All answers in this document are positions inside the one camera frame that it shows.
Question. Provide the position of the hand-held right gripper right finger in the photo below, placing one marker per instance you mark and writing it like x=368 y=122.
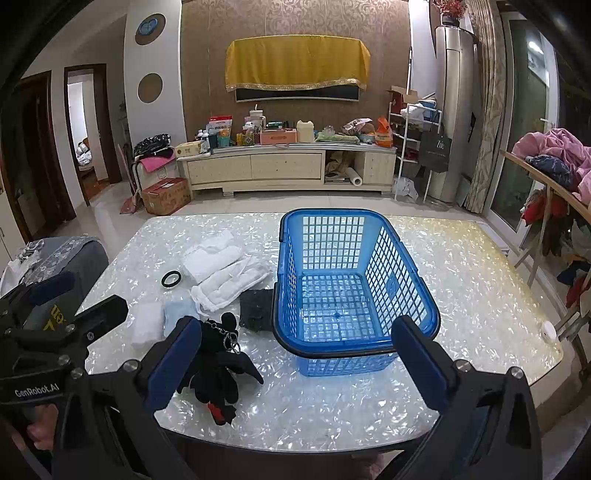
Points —
x=418 y=364

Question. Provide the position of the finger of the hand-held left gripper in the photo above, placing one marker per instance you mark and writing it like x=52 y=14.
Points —
x=51 y=286
x=101 y=314

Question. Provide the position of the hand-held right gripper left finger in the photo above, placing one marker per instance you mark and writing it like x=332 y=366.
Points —
x=175 y=364

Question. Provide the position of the black gloves with red patch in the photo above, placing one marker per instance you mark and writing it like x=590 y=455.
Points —
x=217 y=369

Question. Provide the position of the white towel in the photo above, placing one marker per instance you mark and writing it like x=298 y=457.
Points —
x=147 y=325

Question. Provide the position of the light blue face mask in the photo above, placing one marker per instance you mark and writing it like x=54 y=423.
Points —
x=178 y=316

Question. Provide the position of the blue plastic basket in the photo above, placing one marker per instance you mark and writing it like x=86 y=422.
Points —
x=323 y=213

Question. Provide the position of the person's left hand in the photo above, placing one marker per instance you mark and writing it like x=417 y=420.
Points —
x=44 y=422

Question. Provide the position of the grey covered chair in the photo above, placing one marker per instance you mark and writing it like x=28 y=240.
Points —
x=69 y=258

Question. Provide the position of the white folded cloth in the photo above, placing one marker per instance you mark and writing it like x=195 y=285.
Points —
x=207 y=258

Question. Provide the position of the red dustpan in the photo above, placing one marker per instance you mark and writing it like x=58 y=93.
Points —
x=128 y=205

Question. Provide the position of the large cardboard box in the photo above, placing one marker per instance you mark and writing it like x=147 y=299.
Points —
x=166 y=196

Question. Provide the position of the pink flat cloth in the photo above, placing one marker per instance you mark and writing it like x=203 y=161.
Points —
x=157 y=164

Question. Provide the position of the black patterned bag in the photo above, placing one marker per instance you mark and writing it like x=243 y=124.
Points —
x=152 y=144

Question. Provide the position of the white plastic bag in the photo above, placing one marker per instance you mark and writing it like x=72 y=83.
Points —
x=406 y=189

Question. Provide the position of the yellowish tissue box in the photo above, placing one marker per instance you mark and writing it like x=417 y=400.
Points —
x=189 y=149

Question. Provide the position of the white paper roll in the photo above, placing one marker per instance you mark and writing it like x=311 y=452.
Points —
x=354 y=177

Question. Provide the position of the black shopping bag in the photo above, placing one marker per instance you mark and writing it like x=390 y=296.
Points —
x=434 y=152

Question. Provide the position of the cream television cabinet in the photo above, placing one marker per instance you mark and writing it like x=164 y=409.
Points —
x=277 y=166

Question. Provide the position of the red and white package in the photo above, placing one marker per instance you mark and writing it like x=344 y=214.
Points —
x=219 y=123

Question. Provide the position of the wooden clothes rack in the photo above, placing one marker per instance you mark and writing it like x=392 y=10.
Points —
x=531 y=170

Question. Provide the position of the white metal rack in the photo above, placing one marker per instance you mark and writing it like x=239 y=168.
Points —
x=406 y=134

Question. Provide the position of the orange bag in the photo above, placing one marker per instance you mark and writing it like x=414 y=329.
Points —
x=383 y=134

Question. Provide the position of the green folded cloth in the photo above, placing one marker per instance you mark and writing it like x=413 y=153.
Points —
x=334 y=137

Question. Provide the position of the brown snack bag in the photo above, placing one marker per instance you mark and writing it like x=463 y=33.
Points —
x=355 y=125

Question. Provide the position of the white cup with lid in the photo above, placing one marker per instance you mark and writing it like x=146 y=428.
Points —
x=257 y=121

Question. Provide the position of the pink box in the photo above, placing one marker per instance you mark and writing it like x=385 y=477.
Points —
x=277 y=137

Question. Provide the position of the pile of pink clothes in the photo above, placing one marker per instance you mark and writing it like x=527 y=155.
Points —
x=554 y=147

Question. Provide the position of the white plastic jug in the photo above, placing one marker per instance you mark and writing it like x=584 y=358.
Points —
x=304 y=133

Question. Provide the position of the small open cardboard box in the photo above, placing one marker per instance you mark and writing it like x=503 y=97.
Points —
x=401 y=97

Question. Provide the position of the silver standing air conditioner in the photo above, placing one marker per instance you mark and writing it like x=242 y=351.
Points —
x=455 y=92

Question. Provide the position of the patterned beige curtain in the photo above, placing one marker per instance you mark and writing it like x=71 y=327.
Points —
x=489 y=92

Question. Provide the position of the black television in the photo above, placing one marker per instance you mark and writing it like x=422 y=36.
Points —
x=295 y=93

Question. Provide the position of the yellow cover cloth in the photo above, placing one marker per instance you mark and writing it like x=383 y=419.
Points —
x=295 y=60

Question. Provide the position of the vase with red flowers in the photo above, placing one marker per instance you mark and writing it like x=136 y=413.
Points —
x=450 y=18

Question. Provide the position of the dark wooden door frame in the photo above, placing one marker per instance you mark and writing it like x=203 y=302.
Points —
x=104 y=138

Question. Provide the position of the brown round wall decoration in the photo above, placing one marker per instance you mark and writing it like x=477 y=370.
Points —
x=150 y=87

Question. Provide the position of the blue wall clock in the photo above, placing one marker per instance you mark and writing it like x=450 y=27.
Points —
x=150 y=27

